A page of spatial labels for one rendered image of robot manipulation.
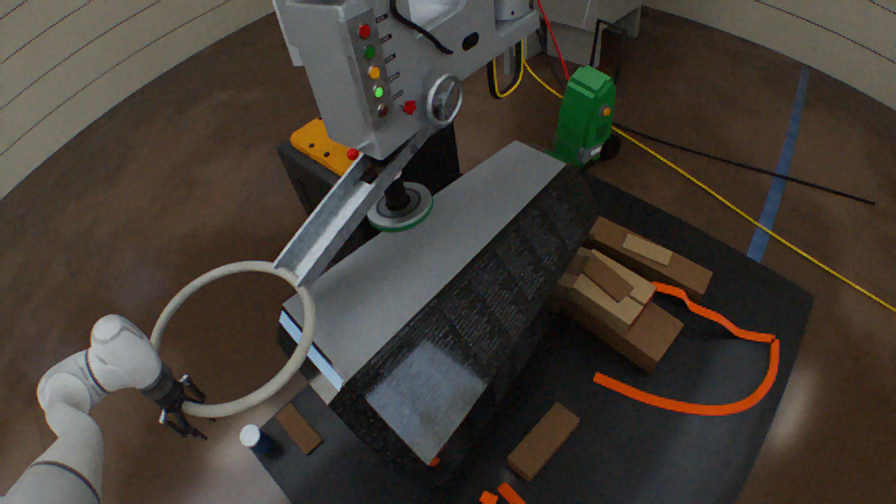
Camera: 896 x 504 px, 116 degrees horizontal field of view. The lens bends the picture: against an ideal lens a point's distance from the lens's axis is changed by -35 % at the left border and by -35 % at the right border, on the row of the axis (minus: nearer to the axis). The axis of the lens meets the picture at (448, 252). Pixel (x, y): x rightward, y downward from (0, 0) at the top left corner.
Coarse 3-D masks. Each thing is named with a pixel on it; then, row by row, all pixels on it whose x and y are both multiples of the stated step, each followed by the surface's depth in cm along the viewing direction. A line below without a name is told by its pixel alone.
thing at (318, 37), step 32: (320, 0) 82; (352, 0) 79; (384, 0) 84; (320, 32) 86; (384, 32) 89; (320, 64) 95; (416, 64) 102; (320, 96) 105; (352, 96) 96; (416, 96) 108; (352, 128) 106; (384, 128) 104; (416, 128) 114
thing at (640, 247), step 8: (624, 240) 207; (632, 240) 207; (640, 240) 206; (624, 248) 205; (632, 248) 203; (640, 248) 203; (648, 248) 202; (656, 248) 202; (648, 256) 199; (656, 256) 198; (664, 256) 198; (664, 264) 195
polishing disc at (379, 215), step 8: (408, 184) 145; (416, 184) 144; (408, 192) 142; (416, 192) 141; (424, 192) 140; (384, 200) 141; (416, 200) 138; (424, 200) 138; (376, 208) 139; (384, 208) 139; (408, 208) 136; (416, 208) 136; (424, 208) 135; (368, 216) 137; (376, 216) 136; (384, 216) 136; (392, 216) 135; (400, 216) 134; (408, 216) 134; (416, 216) 133; (376, 224) 135; (384, 224) 133; (392, 224) 132; (400, 224) 132; (408, 224) 133
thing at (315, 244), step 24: (408, 144) 122; (360, 168) 126; (336, 192) 122; (360, 192) 124; (312, 216) 119; (336, 216) 122; (360, 216) 118; (312, 240) 120; (336, 240) 114; (288, 264) 118; (312, 264) 111
